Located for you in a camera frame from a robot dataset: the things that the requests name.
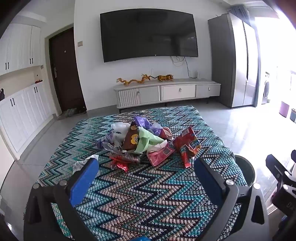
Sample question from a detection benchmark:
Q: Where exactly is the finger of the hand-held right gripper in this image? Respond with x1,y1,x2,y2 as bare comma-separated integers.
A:
265,153,292,183

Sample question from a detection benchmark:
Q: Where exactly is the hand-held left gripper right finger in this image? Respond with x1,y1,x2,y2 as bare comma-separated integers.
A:
194,158,270,241

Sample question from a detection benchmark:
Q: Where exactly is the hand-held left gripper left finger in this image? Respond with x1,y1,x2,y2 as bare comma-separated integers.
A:
23,158,100,241

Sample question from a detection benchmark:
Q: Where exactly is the clear plastic wrapper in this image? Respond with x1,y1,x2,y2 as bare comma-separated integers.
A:
72,154,100,176

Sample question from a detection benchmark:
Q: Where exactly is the dark round trash bin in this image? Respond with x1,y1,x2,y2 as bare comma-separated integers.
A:
233,155,256,187

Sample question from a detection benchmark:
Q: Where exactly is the small red foil wrapper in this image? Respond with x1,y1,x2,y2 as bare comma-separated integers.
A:
109,156,130,173

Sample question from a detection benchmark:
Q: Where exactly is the large red snack packet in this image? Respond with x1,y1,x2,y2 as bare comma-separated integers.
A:
173,126,201,168

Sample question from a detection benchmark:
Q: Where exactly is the clear plastic bag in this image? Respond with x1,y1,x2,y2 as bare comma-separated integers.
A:
96,133,141,164

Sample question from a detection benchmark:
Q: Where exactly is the pink packet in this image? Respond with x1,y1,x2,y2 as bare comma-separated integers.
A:
147,145,176,167

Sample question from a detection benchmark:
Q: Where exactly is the pink and white wrapper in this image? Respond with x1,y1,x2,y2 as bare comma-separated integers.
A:
161,127,174,141

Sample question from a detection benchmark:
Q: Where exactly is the white plastic bag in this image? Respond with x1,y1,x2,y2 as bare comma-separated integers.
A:
110,122,131,141

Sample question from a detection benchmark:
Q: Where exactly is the brown snack packet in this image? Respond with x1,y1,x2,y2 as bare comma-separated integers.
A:
122,122,141,151

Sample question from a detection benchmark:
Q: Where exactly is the light green paper sheet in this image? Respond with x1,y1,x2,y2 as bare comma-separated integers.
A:
134,128,170,154

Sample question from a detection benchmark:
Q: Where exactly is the purple storage bin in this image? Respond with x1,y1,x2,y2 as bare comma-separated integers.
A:
279,101,290,117

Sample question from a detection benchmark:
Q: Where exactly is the zigzag patterned woven rug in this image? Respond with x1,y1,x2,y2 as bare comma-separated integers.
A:
23,105,252,241

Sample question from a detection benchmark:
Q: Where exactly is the pile of shoes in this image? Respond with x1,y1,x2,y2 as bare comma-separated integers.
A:
61,107,87,117

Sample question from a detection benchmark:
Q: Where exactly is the washing machine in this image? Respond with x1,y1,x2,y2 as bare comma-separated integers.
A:
261,72,271,105

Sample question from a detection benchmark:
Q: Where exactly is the white base cabinet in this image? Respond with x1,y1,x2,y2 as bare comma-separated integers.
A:
0,81,52,160

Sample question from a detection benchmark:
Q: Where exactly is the white television stand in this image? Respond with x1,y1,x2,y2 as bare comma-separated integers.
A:
113,78,221,113

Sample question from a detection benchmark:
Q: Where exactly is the golden dragon figurine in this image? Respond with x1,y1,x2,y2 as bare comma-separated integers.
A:
116,74,152,86

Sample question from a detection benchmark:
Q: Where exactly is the dark brown entrance door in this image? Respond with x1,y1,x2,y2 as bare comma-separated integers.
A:
49,27,87,114

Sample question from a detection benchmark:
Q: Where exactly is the grey double door refrigerator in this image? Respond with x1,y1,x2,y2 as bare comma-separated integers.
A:
208,13,259,108

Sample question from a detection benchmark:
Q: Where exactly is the grey blue curtain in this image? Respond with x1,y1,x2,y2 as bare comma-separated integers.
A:
228,5,251,26

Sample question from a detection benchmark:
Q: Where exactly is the television cable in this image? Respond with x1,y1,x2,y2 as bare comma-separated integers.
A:
170,56,192,78

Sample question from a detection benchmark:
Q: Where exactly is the white wall cabinet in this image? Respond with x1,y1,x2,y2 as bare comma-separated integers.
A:
0,23,42,76

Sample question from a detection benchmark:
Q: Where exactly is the large black wall television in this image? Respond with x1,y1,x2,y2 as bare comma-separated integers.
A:
100,11,199,63

